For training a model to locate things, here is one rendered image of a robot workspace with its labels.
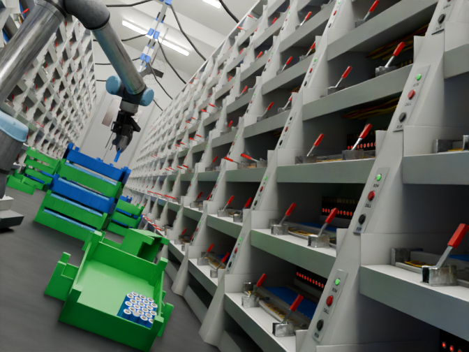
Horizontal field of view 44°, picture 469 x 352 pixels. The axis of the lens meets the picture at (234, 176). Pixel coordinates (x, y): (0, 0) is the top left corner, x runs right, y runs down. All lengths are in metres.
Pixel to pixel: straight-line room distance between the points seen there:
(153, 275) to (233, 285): 0.24
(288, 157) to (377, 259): 0.73
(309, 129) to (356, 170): 0.55
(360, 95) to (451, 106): 0.32
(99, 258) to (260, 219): 0.45
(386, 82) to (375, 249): 0.39
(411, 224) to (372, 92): 0.37
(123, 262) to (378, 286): 0.79
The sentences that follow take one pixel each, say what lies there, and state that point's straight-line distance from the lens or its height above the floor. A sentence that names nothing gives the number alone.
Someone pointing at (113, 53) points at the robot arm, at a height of 0.79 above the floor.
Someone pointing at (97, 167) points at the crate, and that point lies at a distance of 2.79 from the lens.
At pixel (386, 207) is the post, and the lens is 0.97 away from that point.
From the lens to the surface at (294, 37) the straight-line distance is 2.25.
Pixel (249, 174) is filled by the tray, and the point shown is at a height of 0.51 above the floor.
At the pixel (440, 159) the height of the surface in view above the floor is 0.52.
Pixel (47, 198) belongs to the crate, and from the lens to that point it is 2.82.
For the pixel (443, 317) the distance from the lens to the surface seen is 0.76.
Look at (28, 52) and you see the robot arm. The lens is 2.31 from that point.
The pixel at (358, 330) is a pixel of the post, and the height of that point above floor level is 0.24.
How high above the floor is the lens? 0.30
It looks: 5 degrees up
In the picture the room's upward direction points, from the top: 23 degrees clockwise
